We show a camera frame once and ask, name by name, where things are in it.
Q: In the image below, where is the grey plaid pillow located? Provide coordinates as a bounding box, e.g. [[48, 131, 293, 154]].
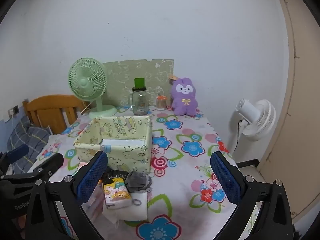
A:
[[6, 116, 50, 170]]

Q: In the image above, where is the grey sock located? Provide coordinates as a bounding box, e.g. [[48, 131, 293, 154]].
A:
[[124, 170, 152, 193]]

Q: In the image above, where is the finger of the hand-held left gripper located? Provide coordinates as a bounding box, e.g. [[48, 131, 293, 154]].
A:
[[26, 153, 64, 180], [0, 144, 30, 167]]

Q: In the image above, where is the cartoon print tissue packet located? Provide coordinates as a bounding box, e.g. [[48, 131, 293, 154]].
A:
[[103, 177, 132, 209]]

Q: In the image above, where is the white napkin stack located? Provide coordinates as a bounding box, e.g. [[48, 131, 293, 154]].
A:
[[120, 191, 148, 221]]

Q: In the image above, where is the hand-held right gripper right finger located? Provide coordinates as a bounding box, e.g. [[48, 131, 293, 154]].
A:
[[209, 152, 293, 240]]

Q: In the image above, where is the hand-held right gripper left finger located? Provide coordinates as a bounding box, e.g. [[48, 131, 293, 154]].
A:
[[24, 151, 108, 240]]

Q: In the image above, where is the yellow cartoon print storage box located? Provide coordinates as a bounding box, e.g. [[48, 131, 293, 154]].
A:
[[73, 116, 153, 177]]

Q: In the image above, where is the floral tablecloth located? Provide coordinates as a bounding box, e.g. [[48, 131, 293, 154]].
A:
[[36, 105, 263, 240]]

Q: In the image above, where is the cotton swab container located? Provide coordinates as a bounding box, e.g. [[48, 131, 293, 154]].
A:
[[156, 94, 167, 111]]

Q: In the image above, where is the green desk fan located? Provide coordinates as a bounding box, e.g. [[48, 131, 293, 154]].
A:
[[67, 57, 118, 117]]

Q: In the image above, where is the green printed cardboard panel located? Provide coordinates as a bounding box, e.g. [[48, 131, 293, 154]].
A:
[[102, 59, 174, 108]]

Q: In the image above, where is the white standing fan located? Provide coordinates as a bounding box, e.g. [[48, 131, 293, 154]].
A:
[[229, 99, 277, 155]]

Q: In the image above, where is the black plastic bag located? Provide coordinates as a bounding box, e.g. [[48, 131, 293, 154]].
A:
[[101, 167, 129, 185]]

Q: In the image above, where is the purple plush bunny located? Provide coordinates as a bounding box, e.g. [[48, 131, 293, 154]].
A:
[[169, 75, 199, 117]]

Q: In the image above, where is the glass jar mug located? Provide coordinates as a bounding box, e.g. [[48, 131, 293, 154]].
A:
[[127, 87, 150, 116]]

